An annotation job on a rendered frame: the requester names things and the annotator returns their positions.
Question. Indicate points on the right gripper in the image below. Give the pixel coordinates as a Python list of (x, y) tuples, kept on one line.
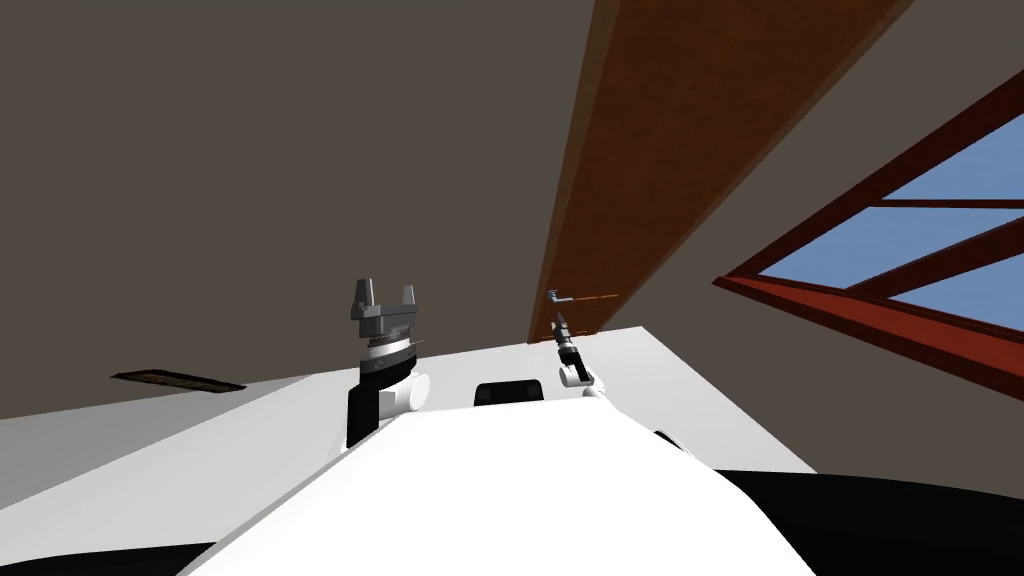
[(562, 332)]

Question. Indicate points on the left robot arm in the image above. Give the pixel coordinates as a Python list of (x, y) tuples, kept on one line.
[(366, 410)]

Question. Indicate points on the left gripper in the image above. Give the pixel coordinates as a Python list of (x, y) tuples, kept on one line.
[(388, 322)]

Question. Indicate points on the red-brown framed window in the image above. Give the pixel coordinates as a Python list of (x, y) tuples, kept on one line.
[(920, 264)]

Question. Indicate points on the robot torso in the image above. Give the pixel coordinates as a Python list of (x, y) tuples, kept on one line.
[(512, 488)]

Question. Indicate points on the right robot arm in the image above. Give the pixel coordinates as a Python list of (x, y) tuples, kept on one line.
[(880, 528)]

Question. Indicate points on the brown wooden door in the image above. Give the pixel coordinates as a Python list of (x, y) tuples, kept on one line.
[(688, 144)]

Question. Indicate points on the dark flat rectangular panel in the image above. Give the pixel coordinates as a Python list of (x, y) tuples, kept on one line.
[(178, 381)]

